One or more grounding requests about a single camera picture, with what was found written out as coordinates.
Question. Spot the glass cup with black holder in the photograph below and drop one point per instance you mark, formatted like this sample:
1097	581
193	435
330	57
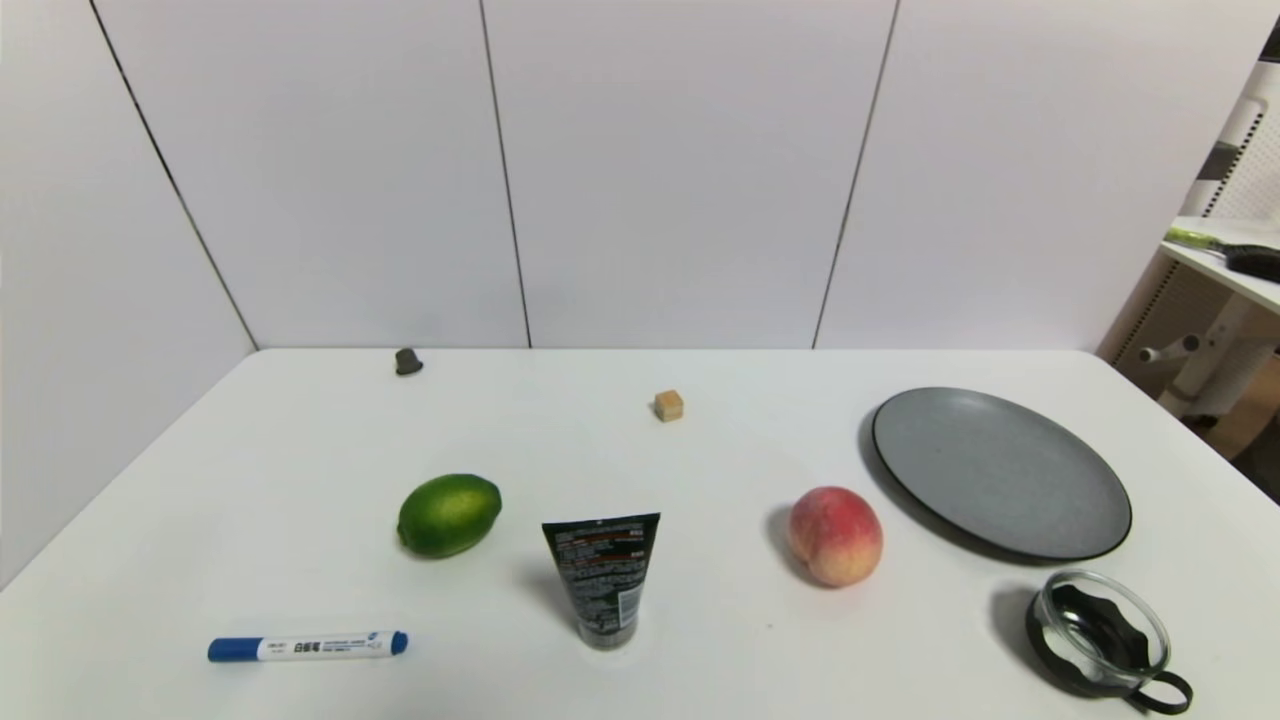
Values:
1100	640

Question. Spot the small grey cap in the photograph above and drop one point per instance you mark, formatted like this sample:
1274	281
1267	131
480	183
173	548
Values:
408	362

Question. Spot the white pegboard panel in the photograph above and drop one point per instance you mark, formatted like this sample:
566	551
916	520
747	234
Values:
1250	150

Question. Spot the white side desk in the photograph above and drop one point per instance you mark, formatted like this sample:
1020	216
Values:
1235	275

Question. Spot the red yellow peach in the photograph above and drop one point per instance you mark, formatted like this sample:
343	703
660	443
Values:
836	535

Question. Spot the gray round plate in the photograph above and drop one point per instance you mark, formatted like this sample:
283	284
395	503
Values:
1000	470

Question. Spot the blue white whiteboard marker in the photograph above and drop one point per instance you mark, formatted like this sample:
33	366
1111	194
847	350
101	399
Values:
300	647

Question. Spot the black cosmetic tube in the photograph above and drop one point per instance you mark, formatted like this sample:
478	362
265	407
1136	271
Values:
603	575

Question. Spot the black object on desk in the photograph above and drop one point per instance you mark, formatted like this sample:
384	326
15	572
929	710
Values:
1255	262

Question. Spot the green lime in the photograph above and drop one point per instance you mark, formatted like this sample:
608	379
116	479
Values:
449	515

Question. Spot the small tan wooden cube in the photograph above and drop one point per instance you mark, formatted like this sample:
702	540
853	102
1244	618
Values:
669	405

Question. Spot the white desk leg frame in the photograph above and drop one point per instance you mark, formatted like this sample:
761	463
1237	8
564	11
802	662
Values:
1210	350

